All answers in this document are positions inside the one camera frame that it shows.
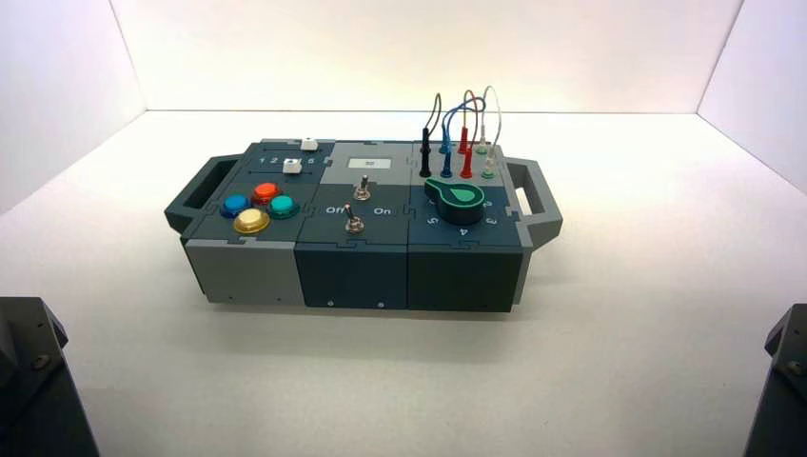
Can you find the white square slider knob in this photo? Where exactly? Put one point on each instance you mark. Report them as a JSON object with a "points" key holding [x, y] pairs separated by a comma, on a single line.
{"points": [[290, 166], [309, 144]]}

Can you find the grey and teal control box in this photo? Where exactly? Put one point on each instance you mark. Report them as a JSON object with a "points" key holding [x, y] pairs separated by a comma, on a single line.
{"points": [[353, 271]]}

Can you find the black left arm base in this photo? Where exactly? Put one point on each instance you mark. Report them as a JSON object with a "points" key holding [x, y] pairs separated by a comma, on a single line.
{"points": [[38, 391]]}

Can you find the red round push button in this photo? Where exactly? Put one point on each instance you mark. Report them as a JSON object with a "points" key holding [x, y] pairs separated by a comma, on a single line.
{"points": [[266, 191]]}

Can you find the metal toggle switch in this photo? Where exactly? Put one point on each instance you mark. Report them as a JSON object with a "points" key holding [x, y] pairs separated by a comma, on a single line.
{"points": [[354, 222], [362, 190]]}

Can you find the green round push button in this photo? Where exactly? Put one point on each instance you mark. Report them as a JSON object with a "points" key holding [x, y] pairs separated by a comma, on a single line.
{"points": [[283, 204]]}

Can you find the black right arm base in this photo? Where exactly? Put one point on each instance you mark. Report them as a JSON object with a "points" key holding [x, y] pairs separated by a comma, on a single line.
{"points": [[785, 403]]}

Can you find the yellow round push button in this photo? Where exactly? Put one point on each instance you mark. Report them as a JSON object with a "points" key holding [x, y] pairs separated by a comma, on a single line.
{"points": [[251, 219]]}

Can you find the small white display screen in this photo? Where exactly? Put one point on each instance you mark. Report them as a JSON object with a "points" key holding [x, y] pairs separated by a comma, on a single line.
{"points": [[369, 163]]}

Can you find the blue round push button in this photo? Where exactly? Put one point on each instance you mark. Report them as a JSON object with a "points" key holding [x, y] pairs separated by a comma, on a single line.
{"points": [[236, 203]]}

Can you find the green rotary dial knob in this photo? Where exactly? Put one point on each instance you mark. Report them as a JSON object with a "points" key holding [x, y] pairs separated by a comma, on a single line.
{"points": [[460, 200]]}

